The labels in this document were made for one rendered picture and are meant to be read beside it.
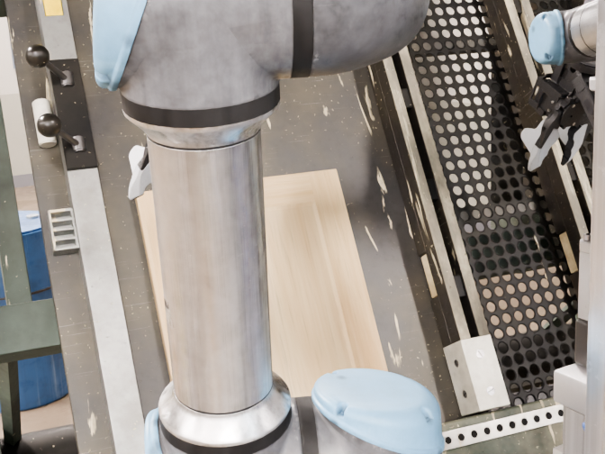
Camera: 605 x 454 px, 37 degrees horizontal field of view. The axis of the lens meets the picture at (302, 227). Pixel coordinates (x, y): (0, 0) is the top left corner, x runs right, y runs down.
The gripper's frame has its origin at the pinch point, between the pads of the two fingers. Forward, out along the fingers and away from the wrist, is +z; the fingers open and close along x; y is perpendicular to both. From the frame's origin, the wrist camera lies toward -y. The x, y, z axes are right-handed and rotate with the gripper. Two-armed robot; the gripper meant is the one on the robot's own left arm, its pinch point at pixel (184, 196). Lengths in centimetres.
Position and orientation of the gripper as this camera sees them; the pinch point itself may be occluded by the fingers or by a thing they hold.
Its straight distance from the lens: 127.6
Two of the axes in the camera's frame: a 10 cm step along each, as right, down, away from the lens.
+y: -4.5, -6.2, 6.4
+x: -8.7, 1.5, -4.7
